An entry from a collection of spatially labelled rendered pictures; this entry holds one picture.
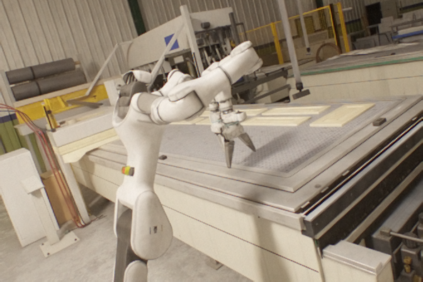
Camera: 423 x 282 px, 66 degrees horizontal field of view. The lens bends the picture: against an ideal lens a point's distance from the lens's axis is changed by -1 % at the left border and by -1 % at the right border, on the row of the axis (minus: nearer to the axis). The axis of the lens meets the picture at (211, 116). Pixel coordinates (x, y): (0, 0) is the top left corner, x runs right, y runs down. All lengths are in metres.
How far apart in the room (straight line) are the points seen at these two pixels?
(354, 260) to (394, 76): 4.36
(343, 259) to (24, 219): 3.71
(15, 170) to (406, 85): 5.34
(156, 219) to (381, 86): 4.91
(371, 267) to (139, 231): 0.87
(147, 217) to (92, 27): 7.93
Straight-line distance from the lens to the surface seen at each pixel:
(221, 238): 2.14
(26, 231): 4.55
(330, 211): 1.57
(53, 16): 8.73
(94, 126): 4.14
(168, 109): 1.06
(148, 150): 1.20
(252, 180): 1.78
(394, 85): 5.65
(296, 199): 1.55
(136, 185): 1.21
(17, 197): 4.44
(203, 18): 6.31
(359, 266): 1.50
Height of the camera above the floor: 1.56
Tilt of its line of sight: 10 degrees down
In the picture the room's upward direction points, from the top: 15 degrees counter-clockwise
